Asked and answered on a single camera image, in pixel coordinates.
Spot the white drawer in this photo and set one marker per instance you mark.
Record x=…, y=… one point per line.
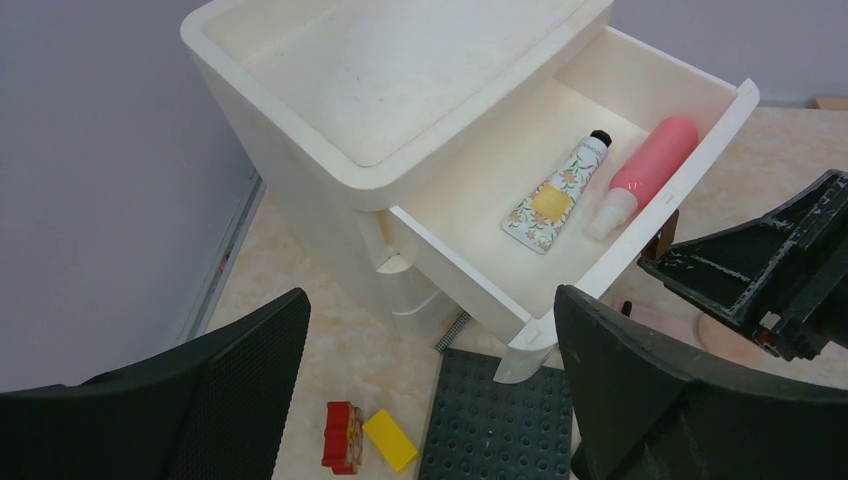
x=450, y=228

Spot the dark grey studded baseplate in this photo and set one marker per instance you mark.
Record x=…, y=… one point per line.
x=481, y=429

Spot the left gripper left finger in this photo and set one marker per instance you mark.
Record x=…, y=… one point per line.
x=214, y=407

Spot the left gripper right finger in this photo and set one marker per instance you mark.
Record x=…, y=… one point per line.
x=651, y=407

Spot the wooden block at wall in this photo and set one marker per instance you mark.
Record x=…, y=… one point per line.
x=831, y=103

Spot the floral hand cream tube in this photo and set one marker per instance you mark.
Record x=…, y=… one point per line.
x=539, y=218

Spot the red owl toy block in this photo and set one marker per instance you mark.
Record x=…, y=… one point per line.
x=343, y=438

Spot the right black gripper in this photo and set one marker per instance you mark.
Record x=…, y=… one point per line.
x=780, y=280

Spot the yellow toy block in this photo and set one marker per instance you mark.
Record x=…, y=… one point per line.
x=390, y=440

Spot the white drawer organizer cabinet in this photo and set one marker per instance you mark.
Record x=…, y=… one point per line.
x=345, y=108

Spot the pink bottle white cap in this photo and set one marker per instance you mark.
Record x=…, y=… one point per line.
x=645, y=172

